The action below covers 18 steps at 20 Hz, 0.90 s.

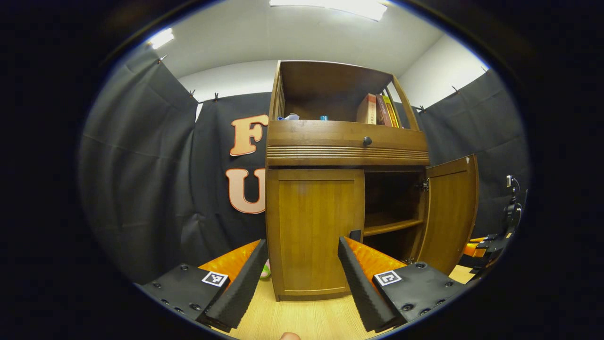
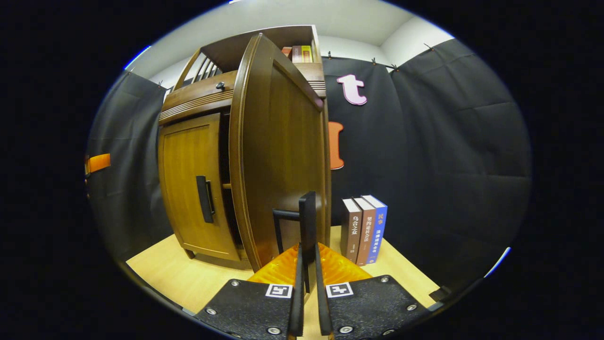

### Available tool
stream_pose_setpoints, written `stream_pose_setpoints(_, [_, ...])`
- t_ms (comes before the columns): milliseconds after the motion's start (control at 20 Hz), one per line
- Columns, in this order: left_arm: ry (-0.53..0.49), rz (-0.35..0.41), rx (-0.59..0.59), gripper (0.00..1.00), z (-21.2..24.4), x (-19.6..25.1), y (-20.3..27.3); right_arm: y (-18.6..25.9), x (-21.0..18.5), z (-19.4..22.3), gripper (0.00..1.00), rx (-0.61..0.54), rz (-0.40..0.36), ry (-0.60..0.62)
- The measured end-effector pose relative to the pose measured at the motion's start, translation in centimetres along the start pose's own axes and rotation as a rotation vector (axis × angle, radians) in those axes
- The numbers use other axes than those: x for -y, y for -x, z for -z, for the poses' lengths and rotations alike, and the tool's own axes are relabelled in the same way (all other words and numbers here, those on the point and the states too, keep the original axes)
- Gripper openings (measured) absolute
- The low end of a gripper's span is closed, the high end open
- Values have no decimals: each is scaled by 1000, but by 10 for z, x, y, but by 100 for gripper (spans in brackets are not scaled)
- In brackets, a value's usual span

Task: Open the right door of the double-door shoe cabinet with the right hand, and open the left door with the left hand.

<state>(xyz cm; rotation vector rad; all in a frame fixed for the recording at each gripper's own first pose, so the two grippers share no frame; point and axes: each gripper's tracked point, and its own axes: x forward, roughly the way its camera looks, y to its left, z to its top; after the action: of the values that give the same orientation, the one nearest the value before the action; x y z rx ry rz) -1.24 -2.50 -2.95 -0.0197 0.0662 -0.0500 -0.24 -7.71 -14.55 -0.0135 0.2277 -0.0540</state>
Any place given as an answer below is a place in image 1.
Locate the wooden cabinet drawer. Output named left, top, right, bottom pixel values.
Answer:
left=266, top=119, right=430, bottom=167

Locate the tan book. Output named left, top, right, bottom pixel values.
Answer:
left=355, top=93, right=378, bottom=125

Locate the wooden cabinet door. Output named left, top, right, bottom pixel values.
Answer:
left=266, top=169, right=366, bottom=298
left=414, top=154, right=480, bottom=276

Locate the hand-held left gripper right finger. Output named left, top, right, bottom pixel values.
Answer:
left=337, top=237, right=479, bottom=333

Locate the wooden inner cabinet shelf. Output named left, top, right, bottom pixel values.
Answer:
left=363, top=218, right=425, bottom=237

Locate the dark red book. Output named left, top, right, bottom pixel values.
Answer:
left=375, top=94, right=393, bottom=127

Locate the small ceiling light panel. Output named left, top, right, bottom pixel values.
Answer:
left=147, top=27, right=175, bottom=50

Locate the large ceiling light panel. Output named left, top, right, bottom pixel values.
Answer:
left=269, top=0, right=388, bottom=22

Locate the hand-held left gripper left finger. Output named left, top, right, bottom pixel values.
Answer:
left=134, top=239, right=268, bottom=333

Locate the yellow book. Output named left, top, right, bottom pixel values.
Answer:
left=381, top=95, right=403, bottom=129

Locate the black backdrop cloth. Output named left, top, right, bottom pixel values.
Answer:
left=78, top=46, right=530, bottom=285

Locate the brown wooden double-door shoe cabinet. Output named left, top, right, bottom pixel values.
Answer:
left=265, top=60, right=431, bottom=302

